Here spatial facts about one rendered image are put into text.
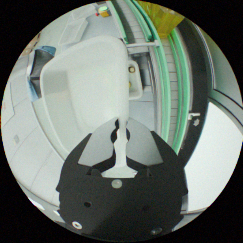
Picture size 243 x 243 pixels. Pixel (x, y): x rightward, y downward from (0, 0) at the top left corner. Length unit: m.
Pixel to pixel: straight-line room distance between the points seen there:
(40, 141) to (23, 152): 1.03
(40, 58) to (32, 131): 3.32
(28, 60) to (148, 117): 0.67
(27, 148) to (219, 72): 3.82
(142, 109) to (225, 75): 0.47
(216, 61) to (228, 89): 0.08
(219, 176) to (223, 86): 0.25
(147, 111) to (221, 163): 0.47
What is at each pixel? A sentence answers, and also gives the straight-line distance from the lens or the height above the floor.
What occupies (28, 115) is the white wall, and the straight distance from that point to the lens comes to 3.59.
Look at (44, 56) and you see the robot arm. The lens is 0.39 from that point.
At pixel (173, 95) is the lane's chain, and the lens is 0.37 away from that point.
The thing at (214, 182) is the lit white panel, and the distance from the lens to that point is 0.35.
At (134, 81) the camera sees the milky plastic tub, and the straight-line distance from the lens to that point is 0.44.
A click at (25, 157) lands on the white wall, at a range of 3.62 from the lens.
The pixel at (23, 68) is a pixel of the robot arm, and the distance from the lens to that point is 0.38.
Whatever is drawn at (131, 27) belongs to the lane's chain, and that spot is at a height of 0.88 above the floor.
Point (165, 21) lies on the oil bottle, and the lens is 0.27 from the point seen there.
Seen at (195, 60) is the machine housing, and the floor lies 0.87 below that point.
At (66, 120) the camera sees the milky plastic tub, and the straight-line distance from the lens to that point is 0.23.
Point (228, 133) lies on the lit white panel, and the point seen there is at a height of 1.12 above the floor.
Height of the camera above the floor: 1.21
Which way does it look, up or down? 58 degrees down
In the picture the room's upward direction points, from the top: 162 degrees counter-clockwise
